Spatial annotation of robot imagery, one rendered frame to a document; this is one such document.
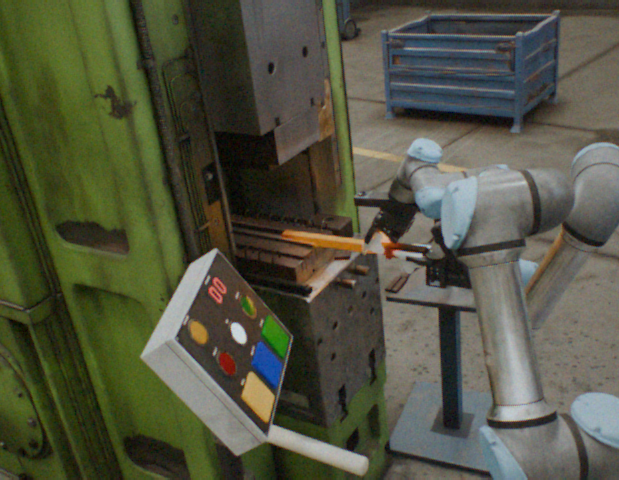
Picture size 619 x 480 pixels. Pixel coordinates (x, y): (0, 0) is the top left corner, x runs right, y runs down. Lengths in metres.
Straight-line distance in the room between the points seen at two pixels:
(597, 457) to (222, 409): 0.65
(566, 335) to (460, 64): 2.91
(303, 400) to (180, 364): 0.88
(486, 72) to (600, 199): 4.15
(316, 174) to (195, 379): 1.02
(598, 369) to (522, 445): 1.90
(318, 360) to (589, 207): 0.86
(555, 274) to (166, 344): 0.80
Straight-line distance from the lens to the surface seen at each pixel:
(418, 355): 3.17
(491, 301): 1.24
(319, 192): 2.22
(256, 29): 1.68
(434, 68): 5.79
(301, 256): 1.93
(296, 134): 1.83
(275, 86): 1.74
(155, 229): 1.68
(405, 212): 1.77
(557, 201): 1.26
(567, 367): 3.13
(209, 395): 1.36
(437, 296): 2.28
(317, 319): 1.93
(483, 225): 1.22
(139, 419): 2.30
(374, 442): 2.55
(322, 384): 2.04
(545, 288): 1.59
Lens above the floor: 1.90
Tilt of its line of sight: 27 degrees down
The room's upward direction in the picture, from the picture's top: 8 degrees counter-clockwise
